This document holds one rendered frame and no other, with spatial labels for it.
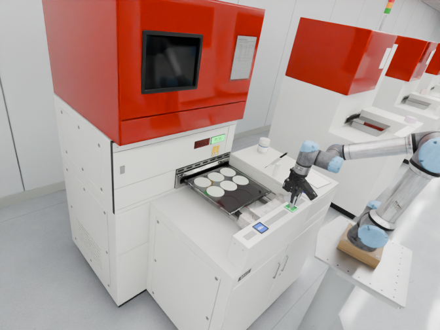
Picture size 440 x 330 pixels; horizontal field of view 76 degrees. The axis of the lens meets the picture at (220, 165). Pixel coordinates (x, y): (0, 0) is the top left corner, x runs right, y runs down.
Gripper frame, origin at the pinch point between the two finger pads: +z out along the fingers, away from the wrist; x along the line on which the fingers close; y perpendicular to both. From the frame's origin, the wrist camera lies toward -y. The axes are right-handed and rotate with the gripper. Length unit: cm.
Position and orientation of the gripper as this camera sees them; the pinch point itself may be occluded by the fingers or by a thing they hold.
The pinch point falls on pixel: (293, 206)
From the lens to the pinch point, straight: 151.0
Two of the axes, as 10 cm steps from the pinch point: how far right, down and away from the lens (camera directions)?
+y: -7.0, -4.5, 5.6
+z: -1.6, 8.6, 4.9
